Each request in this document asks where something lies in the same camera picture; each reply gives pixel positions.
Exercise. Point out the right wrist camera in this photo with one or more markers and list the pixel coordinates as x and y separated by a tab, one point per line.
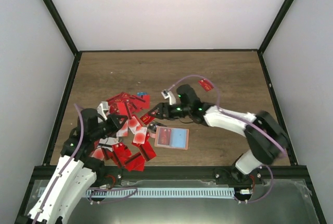
167	94

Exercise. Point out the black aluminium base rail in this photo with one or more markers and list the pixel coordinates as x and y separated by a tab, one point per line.
218	174

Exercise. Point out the black enclosure frame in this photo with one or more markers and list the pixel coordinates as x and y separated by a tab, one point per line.
77	57

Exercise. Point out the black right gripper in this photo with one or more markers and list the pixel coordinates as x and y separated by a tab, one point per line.
163	106

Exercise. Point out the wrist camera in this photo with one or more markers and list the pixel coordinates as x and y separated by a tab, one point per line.
102	109
167	94

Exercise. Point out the lone red VIP card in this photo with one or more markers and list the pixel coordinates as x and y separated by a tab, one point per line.
205	84

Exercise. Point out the blue card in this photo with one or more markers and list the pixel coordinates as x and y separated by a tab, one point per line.
141	94

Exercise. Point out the pile of red cards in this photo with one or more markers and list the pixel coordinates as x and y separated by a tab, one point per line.
129	148

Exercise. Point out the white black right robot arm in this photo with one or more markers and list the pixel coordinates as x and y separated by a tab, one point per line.
266	139

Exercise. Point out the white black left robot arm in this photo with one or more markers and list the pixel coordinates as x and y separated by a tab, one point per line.
76	170

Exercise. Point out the light blue slotted cable duct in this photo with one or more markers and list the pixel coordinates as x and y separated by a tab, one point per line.
211	193

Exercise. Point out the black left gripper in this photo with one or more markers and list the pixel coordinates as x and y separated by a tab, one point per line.
115	119

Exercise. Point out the black card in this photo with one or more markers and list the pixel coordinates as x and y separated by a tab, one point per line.
153	126

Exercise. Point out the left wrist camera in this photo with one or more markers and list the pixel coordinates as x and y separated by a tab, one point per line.
102	109

